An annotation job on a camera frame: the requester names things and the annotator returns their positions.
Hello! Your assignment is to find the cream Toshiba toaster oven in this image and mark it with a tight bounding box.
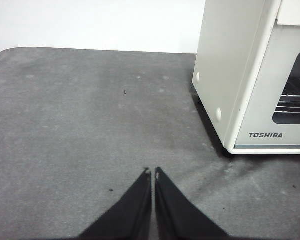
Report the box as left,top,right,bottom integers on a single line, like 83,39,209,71
192,0,300,156

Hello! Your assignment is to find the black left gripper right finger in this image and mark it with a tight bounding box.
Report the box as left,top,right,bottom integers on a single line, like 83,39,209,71
153,166,230,240

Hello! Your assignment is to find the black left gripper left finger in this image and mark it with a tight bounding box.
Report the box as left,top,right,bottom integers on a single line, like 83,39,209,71
77,166,152,240

